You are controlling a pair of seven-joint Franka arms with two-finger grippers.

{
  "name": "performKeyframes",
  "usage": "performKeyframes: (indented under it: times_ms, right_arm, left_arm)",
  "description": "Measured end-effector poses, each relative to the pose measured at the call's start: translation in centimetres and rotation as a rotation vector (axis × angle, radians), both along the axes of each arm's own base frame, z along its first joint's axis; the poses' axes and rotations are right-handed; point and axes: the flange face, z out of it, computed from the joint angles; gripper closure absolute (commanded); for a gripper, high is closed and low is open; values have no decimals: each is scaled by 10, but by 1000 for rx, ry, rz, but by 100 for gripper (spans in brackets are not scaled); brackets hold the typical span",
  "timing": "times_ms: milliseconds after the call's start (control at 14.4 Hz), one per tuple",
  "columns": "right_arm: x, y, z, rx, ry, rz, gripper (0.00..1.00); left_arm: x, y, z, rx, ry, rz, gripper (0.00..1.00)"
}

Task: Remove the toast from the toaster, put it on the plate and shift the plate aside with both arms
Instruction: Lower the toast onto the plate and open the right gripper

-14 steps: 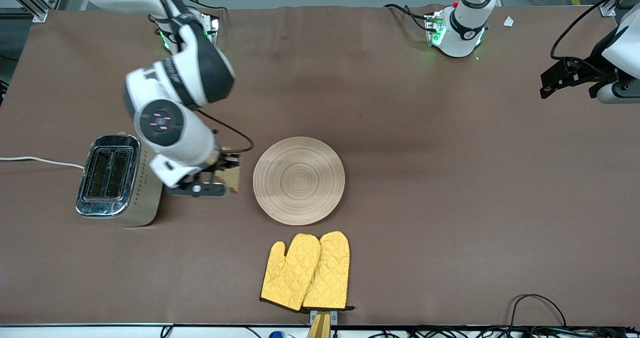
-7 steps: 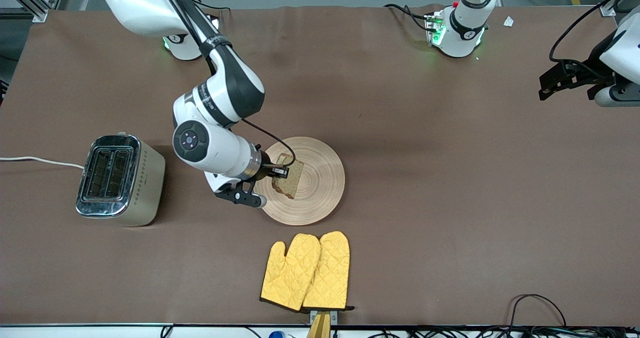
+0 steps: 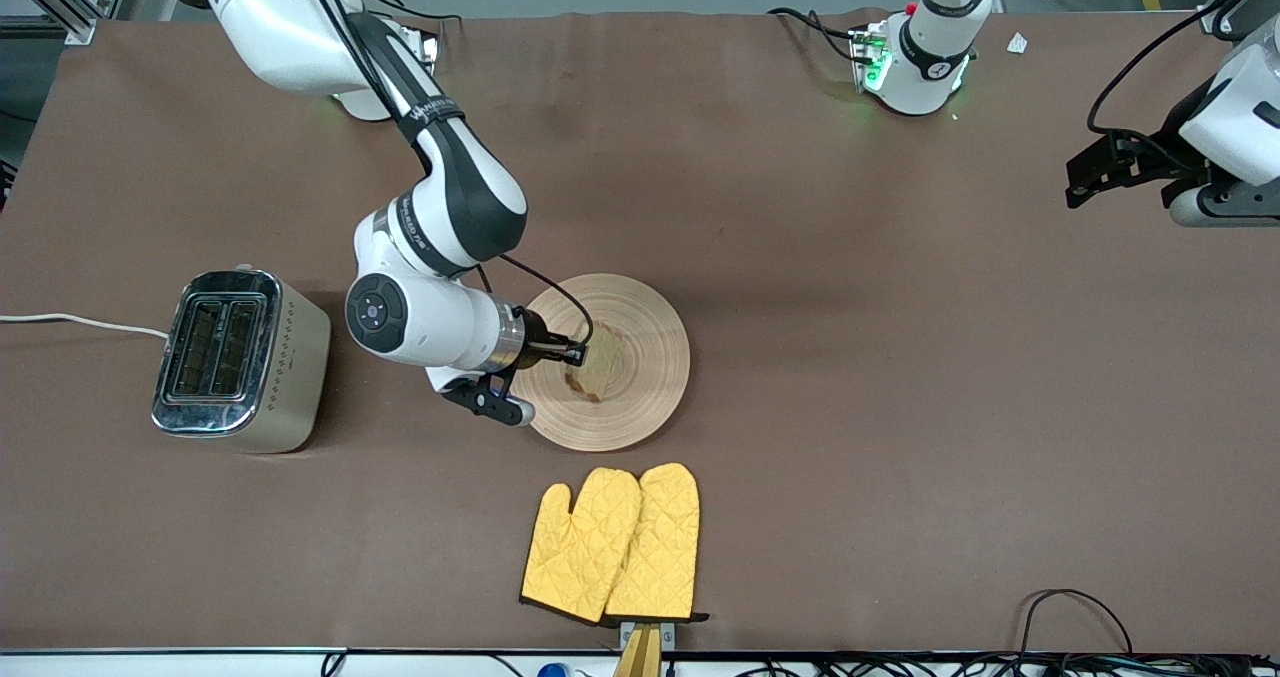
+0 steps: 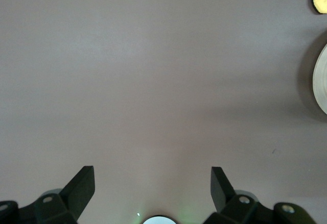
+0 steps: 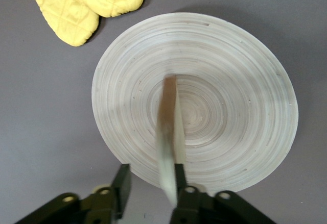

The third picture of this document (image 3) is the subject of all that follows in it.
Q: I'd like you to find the brown bread toast slice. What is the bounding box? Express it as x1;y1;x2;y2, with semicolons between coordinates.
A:
563;323;627;404

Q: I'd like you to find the round wooden plate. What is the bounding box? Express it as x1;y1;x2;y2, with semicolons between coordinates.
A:
510;274;691;452

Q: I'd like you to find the yellow quilted oven mitt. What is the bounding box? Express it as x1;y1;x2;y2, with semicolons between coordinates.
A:
605;462;710;626
520;467;643;626

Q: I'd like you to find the brown table cover mat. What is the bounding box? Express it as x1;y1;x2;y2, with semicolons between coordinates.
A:
0;9;1280;655

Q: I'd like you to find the beige chrome two-slot toaster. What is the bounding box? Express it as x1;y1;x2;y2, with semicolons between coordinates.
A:
151;265;332;455

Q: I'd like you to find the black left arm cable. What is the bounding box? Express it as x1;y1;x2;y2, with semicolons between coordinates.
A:
1087;0;1280;140

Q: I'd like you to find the wooden post with metal bracket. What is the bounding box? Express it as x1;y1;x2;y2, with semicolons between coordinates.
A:
612;620;677;677

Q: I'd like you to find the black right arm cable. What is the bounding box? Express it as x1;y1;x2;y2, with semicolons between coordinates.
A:
298;0;597;346

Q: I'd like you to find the black arm base cable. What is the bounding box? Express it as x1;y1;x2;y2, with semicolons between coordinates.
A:
767;7;863;64

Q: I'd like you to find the black looped cable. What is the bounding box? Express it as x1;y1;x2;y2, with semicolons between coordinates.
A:
1015;588;1136;658

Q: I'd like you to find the white toaster power cord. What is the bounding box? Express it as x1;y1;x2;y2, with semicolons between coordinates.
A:
0;313;169;340

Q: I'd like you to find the black cable bundle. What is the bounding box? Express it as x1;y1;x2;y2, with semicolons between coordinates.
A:
740;655;1256;677

